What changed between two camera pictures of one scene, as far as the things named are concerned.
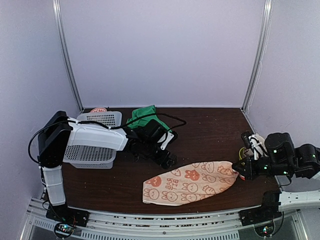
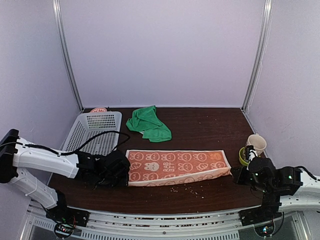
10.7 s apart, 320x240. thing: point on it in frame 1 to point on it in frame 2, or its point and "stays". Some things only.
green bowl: (241, 153) stays
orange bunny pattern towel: (189, 182) to (152, 167)
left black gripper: (160, 161) to (123, 181)
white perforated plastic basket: (90, 157) stays
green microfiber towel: (142, 111) stays
